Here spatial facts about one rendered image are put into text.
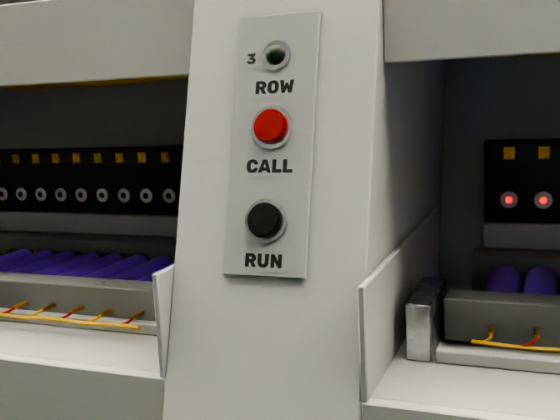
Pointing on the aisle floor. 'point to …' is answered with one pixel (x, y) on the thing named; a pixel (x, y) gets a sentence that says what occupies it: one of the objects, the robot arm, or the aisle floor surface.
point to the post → (349, 291)
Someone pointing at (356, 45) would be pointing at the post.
